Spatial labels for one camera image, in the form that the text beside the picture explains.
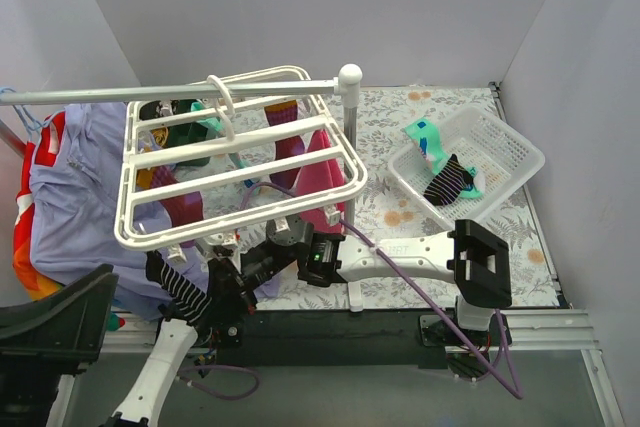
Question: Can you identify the teal patterned sock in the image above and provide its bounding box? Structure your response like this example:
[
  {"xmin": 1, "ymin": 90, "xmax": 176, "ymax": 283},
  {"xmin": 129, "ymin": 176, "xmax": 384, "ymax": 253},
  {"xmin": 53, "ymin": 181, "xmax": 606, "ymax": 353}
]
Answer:
[{"xmin": 403, "ymin": 118, "xmax": 486, "ymax": 201}]

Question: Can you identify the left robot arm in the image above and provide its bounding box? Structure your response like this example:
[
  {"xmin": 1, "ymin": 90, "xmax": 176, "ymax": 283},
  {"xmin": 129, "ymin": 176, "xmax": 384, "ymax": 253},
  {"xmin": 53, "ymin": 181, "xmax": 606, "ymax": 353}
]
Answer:
[{"xmin": 1, "ymin": 264, "xmax": 213, "ymax": 426}]

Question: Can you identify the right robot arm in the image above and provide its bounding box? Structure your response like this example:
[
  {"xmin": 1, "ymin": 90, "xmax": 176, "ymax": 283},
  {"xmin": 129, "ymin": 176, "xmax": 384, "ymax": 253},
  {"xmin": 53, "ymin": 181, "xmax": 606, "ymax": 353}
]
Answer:
[{"xmin": 200, "ymin": 215, "xmax": 512, "ymax": 345}]

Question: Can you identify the white sock drying hanger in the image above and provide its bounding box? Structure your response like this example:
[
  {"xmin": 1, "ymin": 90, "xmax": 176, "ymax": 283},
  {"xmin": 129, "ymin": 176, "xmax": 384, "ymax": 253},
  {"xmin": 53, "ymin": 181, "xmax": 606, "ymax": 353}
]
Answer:
[{"xmin": 114, "ymin": 64, "xmax": 367, "ymax": 251}]

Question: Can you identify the pink sock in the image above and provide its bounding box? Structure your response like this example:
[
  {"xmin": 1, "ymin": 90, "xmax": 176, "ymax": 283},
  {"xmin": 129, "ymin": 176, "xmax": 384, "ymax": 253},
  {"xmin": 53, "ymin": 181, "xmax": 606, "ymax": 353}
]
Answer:
[{"xmin": 294, "ymin": 130, "xmax": 344, "ymax": 234}]

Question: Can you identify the floral table mat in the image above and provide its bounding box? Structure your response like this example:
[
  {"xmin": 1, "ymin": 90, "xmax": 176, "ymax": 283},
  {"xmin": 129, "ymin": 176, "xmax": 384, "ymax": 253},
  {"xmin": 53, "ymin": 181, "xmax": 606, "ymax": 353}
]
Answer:
[{"xmin": 199, "ymin": 87, "xmax": 560, "ymax": 311}]

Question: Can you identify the yellow orange sock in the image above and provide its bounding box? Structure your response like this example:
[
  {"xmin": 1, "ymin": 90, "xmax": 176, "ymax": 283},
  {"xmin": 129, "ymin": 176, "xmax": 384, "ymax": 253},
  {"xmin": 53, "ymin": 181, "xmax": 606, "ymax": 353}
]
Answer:
[{"xmin": 136, "ymin": 127, "xmax": 169, "ymax": 190}]

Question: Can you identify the magenta purple sock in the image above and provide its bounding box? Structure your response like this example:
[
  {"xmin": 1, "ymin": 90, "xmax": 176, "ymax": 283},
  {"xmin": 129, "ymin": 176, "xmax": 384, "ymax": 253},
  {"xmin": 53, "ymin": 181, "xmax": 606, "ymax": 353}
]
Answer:
[{"xmin": 264, "ymin": 100, "xmax": 305, "ymax": 190}]

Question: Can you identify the dark green sock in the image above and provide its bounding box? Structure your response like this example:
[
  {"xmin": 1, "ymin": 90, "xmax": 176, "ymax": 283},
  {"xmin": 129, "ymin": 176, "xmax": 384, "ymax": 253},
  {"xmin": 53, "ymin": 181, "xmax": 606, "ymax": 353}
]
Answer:
[{"xmin": 167, "ymin": 99, "xmax": 210, "ymax": 167}]

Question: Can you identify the lavender shirt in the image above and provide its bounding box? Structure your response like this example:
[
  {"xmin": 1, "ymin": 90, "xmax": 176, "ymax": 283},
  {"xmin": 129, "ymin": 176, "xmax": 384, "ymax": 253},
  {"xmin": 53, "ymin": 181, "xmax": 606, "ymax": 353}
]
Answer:
[{"xmin": 29, "ymin": 102, "xmax": 170, "ymax": 320}]

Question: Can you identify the red rainbow garment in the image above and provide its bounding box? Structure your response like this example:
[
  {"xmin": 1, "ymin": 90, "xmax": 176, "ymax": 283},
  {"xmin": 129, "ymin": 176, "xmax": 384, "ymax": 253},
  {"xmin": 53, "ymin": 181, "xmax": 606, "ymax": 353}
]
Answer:
[{"xmin": 12, "ymin": 133, "xmax": 65, "ymax": 300}]

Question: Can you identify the grey clothes rack stand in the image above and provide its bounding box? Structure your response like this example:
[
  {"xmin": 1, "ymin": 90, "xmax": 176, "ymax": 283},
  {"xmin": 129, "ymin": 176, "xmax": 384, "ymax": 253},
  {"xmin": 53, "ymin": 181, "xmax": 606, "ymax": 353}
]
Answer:
[{"xmin": 1, "ymin": 64, "xmax": 367, "ymax": 320}]

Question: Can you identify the white plastic basket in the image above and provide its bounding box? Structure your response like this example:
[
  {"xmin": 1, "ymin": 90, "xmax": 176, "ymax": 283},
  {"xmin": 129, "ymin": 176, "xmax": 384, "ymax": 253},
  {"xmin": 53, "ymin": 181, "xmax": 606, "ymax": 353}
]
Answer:
[{"xmin": 388, "ymin": 106, "xmax": 545, "ymax": 230}]

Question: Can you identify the blue wire hanger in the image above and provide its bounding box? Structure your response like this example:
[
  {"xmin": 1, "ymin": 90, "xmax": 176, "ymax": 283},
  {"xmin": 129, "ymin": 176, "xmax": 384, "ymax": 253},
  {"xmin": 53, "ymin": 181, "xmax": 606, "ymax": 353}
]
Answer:
[{"xmin": 11, "ymin": 104, "xmax": 44, "ymax": 138}]

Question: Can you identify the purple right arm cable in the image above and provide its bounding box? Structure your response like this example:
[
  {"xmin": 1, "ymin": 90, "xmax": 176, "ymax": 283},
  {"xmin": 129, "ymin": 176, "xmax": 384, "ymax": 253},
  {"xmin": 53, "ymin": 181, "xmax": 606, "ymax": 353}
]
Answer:
[{"xmin": 239, "ymin": 181, "xmax": 525, "ymax": 401}]

